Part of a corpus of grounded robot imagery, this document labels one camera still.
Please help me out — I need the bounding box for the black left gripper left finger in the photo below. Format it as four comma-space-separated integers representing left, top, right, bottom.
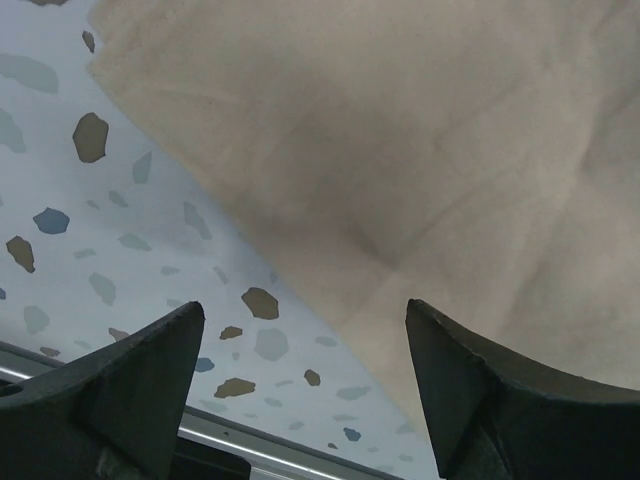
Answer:
1, 302, 205, 479

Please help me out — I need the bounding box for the beige cloth wrap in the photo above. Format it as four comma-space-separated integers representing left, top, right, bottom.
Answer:
90, 1, 639, 428

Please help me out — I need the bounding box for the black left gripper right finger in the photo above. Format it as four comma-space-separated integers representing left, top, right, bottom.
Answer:
405, 299, 639, 479

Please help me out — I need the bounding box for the aluminium front rail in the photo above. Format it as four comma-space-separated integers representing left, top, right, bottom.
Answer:
1, 342, 395, 480

